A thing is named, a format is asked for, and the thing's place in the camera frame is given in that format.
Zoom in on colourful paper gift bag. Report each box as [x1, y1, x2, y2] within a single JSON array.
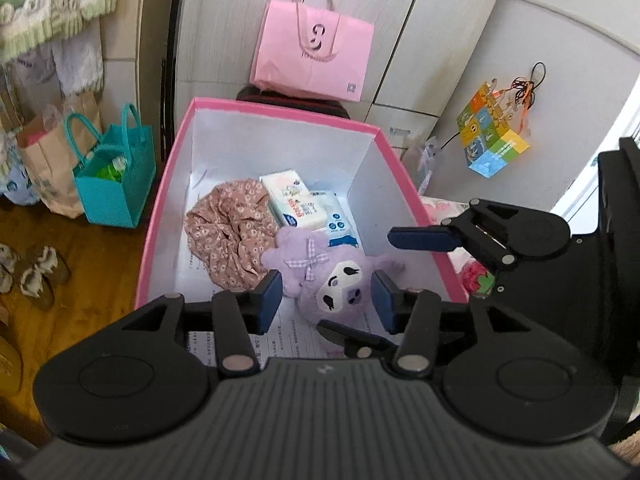
[[456, 76, 532, 179]]

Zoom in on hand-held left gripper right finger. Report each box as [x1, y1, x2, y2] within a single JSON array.
[[371, 269, 533, 378]]

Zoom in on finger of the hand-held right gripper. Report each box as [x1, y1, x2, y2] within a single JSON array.
[[317, 320, 401, 358], [389, 199, 521, 271]]

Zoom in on purple plush toy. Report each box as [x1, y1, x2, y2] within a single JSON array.
[[261, 226, 407, 333]]

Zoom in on small white wipes pack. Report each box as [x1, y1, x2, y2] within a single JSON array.
[[259, 170, 328, 231]]

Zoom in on light blue cloth bag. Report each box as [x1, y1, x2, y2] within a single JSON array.
[[0, 130, 41, 206]]

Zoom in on large blue white wipes pack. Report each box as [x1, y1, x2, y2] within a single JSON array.
[[307, 190, 361, 250]]

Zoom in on black cord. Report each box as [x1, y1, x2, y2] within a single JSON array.
[[527, 61, 547, 93]]

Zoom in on black clothes rack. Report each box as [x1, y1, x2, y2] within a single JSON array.
[[159, 0, 191, 156]]

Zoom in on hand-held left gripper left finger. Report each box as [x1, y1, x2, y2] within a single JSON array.
[[122, 269, 283, 378]]

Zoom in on pink cardboard box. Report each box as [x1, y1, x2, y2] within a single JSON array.
[[135, 96, 471, 361]]

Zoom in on brown paper bag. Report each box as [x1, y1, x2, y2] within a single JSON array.
[[17, 91, 103, 219]]

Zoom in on white green fleece pajama jacket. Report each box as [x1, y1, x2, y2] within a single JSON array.
[[0, 0, 118, 63]]

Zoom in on grey wooden wardrobe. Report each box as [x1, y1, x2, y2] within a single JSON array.
[[177, 0, 640, 196]]

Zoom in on white fleece pajama pants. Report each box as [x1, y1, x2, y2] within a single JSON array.
[[0, 20, 106, 96]]

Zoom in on clear plastic gift bag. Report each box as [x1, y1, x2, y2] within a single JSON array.
[[412, 135, 441, 196]]

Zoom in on brown white fuzzy slipper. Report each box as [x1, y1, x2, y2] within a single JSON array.
[[0, 242, 21, 296], [15, 245, 72, 311]]

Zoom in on teal tote bag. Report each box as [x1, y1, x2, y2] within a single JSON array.
[[64, 103, 157, 229]]

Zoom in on beige wooden board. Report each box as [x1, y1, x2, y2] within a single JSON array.
[[97, 0, 176, 126]]

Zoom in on black suitcase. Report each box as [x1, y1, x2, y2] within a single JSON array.
[[235, 85, 348, 121]]

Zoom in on pink tote bag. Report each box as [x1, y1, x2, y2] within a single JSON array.
[[249, 0, 375, 102]]

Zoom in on green white packet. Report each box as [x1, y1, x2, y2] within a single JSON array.
[[95, 156, 128, 181]]

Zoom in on brown floral scrunchie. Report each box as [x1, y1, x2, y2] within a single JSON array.
[[183, 178, 281, 291]]

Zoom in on printed paper sheet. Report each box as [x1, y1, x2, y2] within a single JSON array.
[[182, 170, 351, 361]]

